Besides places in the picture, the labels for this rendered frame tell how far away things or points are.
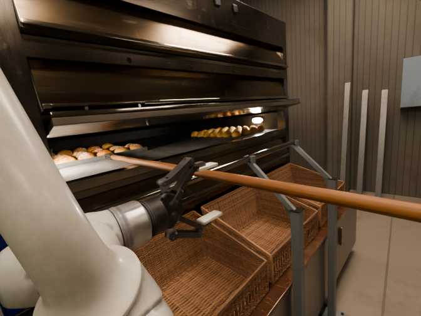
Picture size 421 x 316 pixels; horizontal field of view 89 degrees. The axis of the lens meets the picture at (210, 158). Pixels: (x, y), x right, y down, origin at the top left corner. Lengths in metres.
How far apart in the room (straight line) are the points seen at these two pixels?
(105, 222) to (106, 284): 0.17
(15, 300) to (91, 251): 0.19
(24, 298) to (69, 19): 0.89
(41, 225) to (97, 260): 0.06
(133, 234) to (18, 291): 0.15
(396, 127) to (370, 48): 1.12
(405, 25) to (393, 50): 0.28
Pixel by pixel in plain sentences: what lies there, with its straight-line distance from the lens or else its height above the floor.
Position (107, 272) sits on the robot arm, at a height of 1.25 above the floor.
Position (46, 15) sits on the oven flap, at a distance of 1.04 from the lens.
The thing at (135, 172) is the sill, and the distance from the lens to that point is 1.06.
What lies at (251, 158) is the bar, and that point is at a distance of 1.01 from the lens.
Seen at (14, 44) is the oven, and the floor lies 1.66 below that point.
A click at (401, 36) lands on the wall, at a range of 3.87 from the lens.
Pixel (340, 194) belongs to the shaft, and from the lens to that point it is 0.50.
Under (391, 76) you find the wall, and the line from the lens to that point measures 3.81.
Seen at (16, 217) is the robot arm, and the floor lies 1.32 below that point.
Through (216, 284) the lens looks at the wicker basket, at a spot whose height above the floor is 0.59.
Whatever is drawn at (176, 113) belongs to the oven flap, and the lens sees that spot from 0.99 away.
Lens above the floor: 1.38
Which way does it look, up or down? 11 degrees down
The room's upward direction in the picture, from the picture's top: 6 degrees counter-clockwise
